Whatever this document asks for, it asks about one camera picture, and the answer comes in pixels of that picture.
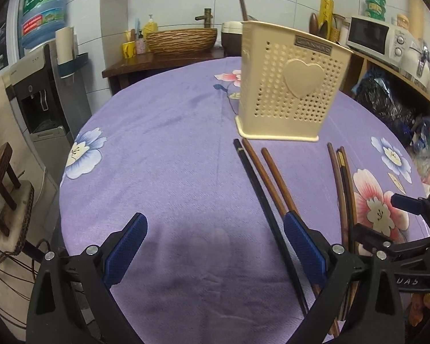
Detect wooden stool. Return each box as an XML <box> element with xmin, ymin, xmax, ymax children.
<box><xmin>0</xmin><ymin>143</ymin><xmax>35</xmax><ymax>263</ymax></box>

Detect tall beige roll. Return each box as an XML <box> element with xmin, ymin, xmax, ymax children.
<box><xmin>408</xmin><ymin>0</ymin><xmax>424</xmax><ymax>40</ymax></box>

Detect dark wooden sink cabinet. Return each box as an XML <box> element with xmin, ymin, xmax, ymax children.
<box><xmin>102</xmin><ymin>47</ymin><xmax>225</xmax><ymax>95</ymax></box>

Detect yellow soap bottle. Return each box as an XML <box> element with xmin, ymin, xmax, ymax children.
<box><xmin>142</xmin><ymin>14</ymin><xmax>158</xmax><ymax>41</ymax></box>

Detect yellow mug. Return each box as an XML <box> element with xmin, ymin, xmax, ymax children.
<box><xmin>122</xmin><ymin>41</ymin><xmax>136</xmax><ymax>59</ymax></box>

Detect white microwave oven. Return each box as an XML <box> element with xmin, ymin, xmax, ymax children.
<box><xmin>346</xmin><ymin>15</ymin><xmax>414</xmax><ymax>68</ymax></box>

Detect purple floral tablecloth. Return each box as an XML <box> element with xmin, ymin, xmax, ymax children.
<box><xmin>58</xmin><ymin>56</ymin><xmax>429</xmax><ymax>344</ymax></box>

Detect water dispenser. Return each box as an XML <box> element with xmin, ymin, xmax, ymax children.
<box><xmin>10</xmin><ymin>40</ymin><xmax>91</xmax><ymax>183</ymax></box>

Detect paper cup stack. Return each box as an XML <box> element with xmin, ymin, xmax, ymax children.
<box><xmin>56</xmin><ymin>26</ymin><xmax>75</xmax><ymax>65</ymax></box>

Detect bronze faucet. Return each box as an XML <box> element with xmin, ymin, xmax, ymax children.
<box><xmin>195</xmin><ymin>8</ymin><xmax>213</xmax><ymax>29</ymax></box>

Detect black garbage bag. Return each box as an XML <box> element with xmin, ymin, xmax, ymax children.
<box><xmin>352</xmin><ymin>68</ymin><xmax>416</xmax><ymax>146</ymax></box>

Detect beige perforated cutlery holder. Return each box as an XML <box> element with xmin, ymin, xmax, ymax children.
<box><xmin>235</xmin><ymin>21</ymin><xmax>352</xmax><ymax>142</ymax></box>

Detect white brown rice cooker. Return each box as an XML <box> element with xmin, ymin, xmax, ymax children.
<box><xmin>221</xmin><ymin>21</ymin><xmax>243</xmax><ymax>57</ymax></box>

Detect blue water jug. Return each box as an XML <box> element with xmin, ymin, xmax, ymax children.
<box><xmin>19</xmin><ymin>0</ymin><xmax>67</xmax><ymax>50</ymax></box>

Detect yellow tall box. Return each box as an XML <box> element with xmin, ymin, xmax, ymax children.
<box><xmin>318</xmin><ymin>0</ymin><xmax>334</xmax><ymax>40</ymax></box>

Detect white electric kettle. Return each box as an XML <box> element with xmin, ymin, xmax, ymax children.
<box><xmin>400</xmin><ymin>39</ymin><xmax>430</xmax><ymax>89</ymax></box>

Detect wooden shelf unit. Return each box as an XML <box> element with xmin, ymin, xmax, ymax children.
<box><xmin>339</xmin><ymin>50</ymin><xmax>430</xmax><ymax>115</ymax></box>

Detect brown wooden chopstick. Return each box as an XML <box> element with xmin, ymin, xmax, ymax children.
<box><xmin>241</xmin><ymin>137</ymin><xmax>339</xmax><ymax>337</ymax></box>
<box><xmin>339</xmin><ymin>146</ymin><xmax>357</xmax><ymax>228</ymax></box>
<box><xmin>327</xmin><ymin>142</ymin><xmax>349</xmax><ymax>249</ymax></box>
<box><xmin>261</xmin><ymin>148</ymin><xmax>299</xmax><ymax>214</ymax></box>

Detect right hand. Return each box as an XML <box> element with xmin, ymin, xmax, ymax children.
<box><xmin>408</xmin><ymin>293</ymin><xmax>430</xmax><ymax>327</ymax></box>

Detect green stacked containers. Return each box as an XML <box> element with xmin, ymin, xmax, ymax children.
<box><xmin>363</xmin><ymin>0</ymin><xmax>386</xmax><ymax>21</ymax></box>

